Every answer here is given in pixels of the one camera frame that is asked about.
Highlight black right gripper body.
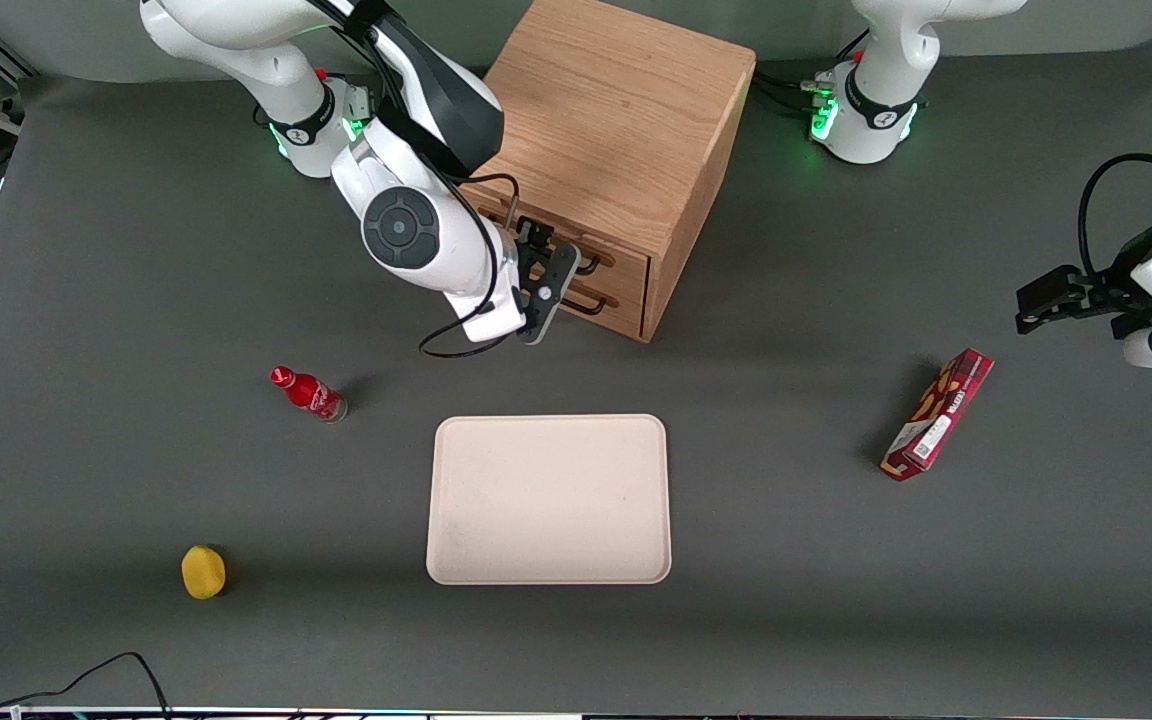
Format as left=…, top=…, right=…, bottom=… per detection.
left=508, top=228, right=549, bottom=303

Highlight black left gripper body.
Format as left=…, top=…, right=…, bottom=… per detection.
left=1081, top=220, right=1152, bottom=343

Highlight wooden drawer with black handle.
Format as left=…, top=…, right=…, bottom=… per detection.
left=556, top=265, right=650, bottom=339
left=471, top=180, right=652, bottom=301

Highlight oak wooden drawer cabinet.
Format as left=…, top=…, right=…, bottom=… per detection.
left=466, top=0, right=757, bottom=343

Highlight red snack box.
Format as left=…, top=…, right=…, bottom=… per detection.
left=881, top=348, right=995, bottom=483

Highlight beige plastic tray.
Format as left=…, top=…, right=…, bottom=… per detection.
left=426, top=414, right=673, bottom=586

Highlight small red soda bottle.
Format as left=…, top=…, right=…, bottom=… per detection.
left=270, top=366, right=348, bottom=424

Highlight yellow lemon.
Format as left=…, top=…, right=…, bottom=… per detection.
left=181, top=545, right=227, bottom=601

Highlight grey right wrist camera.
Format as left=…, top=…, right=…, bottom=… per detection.
left=520, top=244, right=583, bottom=347

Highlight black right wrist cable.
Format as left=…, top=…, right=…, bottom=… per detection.
left=419, top=173, right=523, bottom=359

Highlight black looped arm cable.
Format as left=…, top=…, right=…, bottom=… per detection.
left=1079, top=153, right=1152, bottom=281

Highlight black left base cables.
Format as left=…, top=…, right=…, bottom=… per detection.
left=751, top=70, right=837, bottom=117

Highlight thin black table cable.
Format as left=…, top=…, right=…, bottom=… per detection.
left=0, top=652, right=173, bottom=719

